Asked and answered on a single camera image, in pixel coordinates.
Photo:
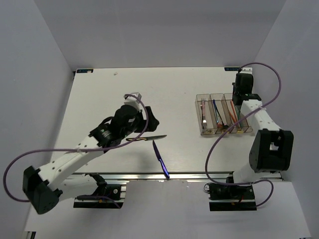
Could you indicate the clear plastic bin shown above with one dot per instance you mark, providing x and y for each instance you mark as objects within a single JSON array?
[
  {"x": 222, "y": 118},
  {"x": 228, "y": 98},
  {"x": 211, "y": 127},
  {"x": 243, "y": 126}
]

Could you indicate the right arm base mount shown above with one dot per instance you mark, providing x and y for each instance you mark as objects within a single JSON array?
[{"x": 230, "y": 198}]

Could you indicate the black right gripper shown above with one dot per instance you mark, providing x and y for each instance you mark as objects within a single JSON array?
[{"x": 233, "y": 88}]

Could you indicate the black knife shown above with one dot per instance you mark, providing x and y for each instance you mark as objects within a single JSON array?
[{"x": 147, "y": 138}]

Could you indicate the rainbow spoon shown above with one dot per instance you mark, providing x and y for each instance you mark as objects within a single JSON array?
[{"x": 215, "y": 108}]

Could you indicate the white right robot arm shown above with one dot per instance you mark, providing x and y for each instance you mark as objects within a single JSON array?
[{"x": 271, "y": 150}]

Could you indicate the blue iridescent knife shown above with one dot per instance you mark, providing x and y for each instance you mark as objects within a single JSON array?
[{"x": 157, "y": 153}]

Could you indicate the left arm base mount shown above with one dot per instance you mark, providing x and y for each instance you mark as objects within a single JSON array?
[{"x": 106, "y": 196}]

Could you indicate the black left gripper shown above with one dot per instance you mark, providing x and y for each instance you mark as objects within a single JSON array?
[{"x": 152, "y": 122}]

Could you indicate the pink handled fork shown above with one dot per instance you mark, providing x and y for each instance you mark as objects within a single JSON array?
[{"x": 203, "y": 114}]

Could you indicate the black spoon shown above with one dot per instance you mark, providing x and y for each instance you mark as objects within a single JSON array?
[{"x": 220, "y": 121}]

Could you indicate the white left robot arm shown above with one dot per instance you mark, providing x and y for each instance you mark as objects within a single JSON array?
[{"x": 49, "y": 184}]

